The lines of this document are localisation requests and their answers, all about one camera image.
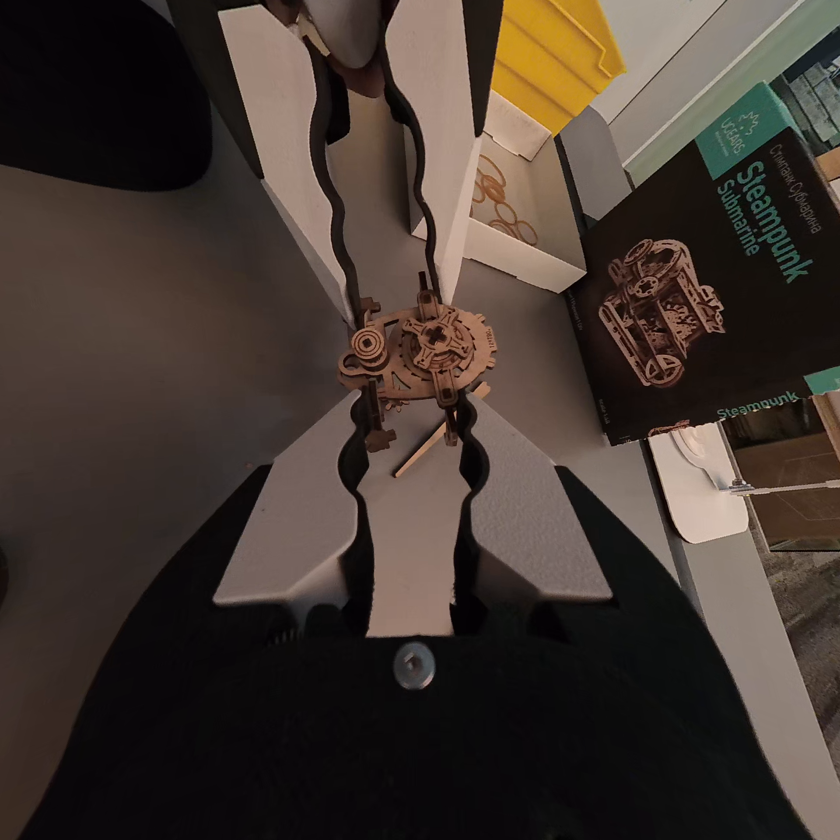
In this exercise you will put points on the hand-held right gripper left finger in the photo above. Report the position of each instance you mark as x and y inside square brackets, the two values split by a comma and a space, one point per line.
[295, 525]

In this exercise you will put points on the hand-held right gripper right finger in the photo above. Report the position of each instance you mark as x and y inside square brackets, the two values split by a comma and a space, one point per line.
[538, 525]

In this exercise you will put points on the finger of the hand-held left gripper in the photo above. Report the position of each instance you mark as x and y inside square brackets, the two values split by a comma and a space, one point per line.
[446, 98]
[282, 118]

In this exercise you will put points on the wooden gear model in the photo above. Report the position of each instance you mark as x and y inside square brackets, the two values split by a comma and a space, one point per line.
[436, 341]

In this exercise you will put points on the black model kit box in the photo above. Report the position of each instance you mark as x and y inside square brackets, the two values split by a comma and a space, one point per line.
[689, 229]

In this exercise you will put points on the person's left hand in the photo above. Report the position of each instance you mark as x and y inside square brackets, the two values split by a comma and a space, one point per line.
[366, 79]

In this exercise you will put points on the black padded cushion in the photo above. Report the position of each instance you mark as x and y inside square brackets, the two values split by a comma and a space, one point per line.
[98, 85]

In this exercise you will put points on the pile of rubber bands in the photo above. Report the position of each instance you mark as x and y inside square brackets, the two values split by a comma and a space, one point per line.
[491, 191]

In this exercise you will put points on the yellow plastic bin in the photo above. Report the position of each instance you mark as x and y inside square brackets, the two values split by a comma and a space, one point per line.
[551, 52]

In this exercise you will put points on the flat wooden stick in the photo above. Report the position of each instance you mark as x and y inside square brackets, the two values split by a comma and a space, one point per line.
[420, 456]

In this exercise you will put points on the white cardboard box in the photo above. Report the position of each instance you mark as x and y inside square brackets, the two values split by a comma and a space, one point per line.
[525, 266]

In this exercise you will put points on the thin metal rod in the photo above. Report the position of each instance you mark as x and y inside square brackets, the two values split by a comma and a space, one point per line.
[787, 487]

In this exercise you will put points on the white rounded base plate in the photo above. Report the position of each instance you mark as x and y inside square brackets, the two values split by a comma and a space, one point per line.
[695, 499]

